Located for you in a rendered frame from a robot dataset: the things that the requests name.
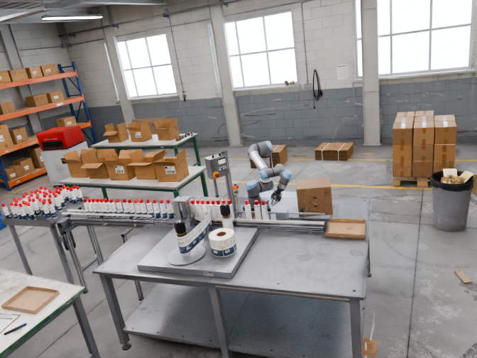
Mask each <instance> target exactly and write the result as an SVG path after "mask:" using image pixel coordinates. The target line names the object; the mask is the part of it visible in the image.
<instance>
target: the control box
mask: <svg viewBox="0 0 477 358"><path fill-rule="evenodd" d="M223 157H225V159H226V156H225V155H224V154H223V155H221V156H219V154H216V155H214V158H212V157H211V156H210V157H207V158H205V164H206V168H207V176H208V178H210V179H212V180H215V179H217V177H216V176H215V174H216V173H218V174H219V177H218V178H220V177H223V176H225V175H228V174H229V172H228V168H227V169H224V170H220V171H219V168H218V167H220V166H223V165H226V166H227V162H226V163H224V164H221V165H219V166H218V161H217V159H220V158H223Z"/></svg>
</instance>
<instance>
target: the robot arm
mask: <svg viewBox="0 0 477 358"><path fill-rule="evenodd" d="M271 153H273V147H272V144H271V142H269V141H264V142H260V143H255V144H253V145H251V146H250V147H249V149H248V157H249V158H250V159H251V160H252V161H253V162H254V163H255V165H256V167H257V168H258V169H259V171H260V172H259V175H260V181H257V180H252V181H249V182H248V183H247V184H246V189H247V193H248V202H249V204H250V205H251V207H254V205H255V202H254V201H255V200H258V204H259V205H262V203H261V197H260V194H259V193H261V192H266V191H270V190H272V189H273V188H274V182H273V179H272V178H273V177H276V176H280V180H279V182H278V185H277V190H275V191H274V192H273V194H272V195H271V196H270V198H271V200H270V205H271V206H275V205H276V204H277V203H278V202H279V201H281V198H282V197H281V196H282V195H283V194H282V193H281V192H282V191H284V190H285V188H286V187H287V184H288V183H289V181H290V179H291V176H292V172H291V171H290V170H286V169H285V168H284V166H283V165H281V164H277V165H276V166H275V167H274V168H271V169H270V156H271ZM274 200H275V202H274V203H273V201H274Z"/></svg>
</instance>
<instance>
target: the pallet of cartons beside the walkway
mask: <svg viewBox="0 0 477 358"><path fill-rule="evenodd" d="M456 131H457V126H456V122H455V118H454V115H437V116H434V111H419V112H416V113H415V112H398V113H397V117H396V118H395V122H394V124H393V187H400V184H401V180H404V181H417V188H428V181H430V180H431V175H432V174H433V173H436V172H439V171H443V169H454V165H455V155H456Z"/></svg>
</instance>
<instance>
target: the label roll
mask: <svg viewBox="0 0 477 358"><path fill-rule="evenodd" d="M209 242H210V246H211V250H212V254H213V255H214V256H216V257H226V256H230V255H232V254H234V253H235V252H236V250H237V248H236V240H235V235H234V230H232V229H229V228H221V229H216V230H214V231H212V232H211V233H210V234H209Z"/></svg>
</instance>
